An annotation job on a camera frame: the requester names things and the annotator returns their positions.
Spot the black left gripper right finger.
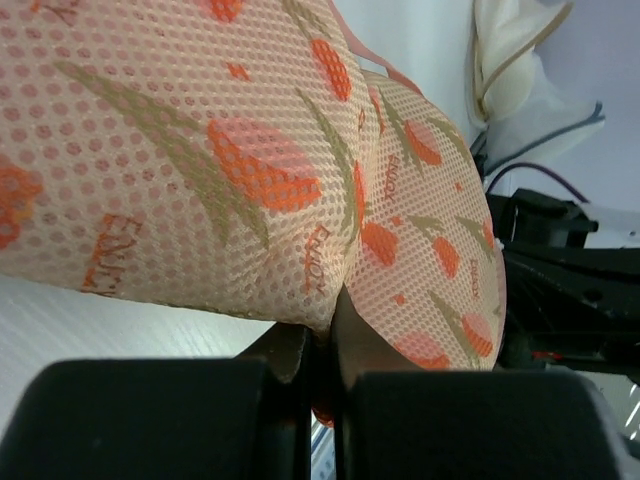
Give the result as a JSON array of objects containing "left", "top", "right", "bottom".
[{"left": 331, "top": 291, "right": 639, "bottom": 479}]

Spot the white blue-trimmed laundry bag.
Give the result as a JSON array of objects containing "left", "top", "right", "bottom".
[{"left": 477, "top": 100, "right": 606, "bottom": 178}]

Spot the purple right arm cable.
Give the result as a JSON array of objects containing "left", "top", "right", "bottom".
[{"left": 487, "top": 162, "right": 591, "bottom": 204}]

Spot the floral mesh laundry bag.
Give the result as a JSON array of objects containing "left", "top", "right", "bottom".
[{"left": 1, "top": 1, "right": 506, "bottom": 370}]

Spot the white slotted cable duct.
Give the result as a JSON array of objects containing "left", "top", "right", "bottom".
[{"left": 310, "top": 416, "right": 336, "bottom": 480}]

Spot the cream laundry bag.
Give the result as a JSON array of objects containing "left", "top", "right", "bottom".
[{"left": 466, "top": 1, "right": 574, "bottom": 129}]

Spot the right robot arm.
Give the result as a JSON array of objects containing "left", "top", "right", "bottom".
[{"left": 487, "top": 189, "right": 639, "bottom": 382}]

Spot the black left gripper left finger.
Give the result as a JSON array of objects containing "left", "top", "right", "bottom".
[{"left": 1, "top": 324, "right": 311, "bottom": 479}]

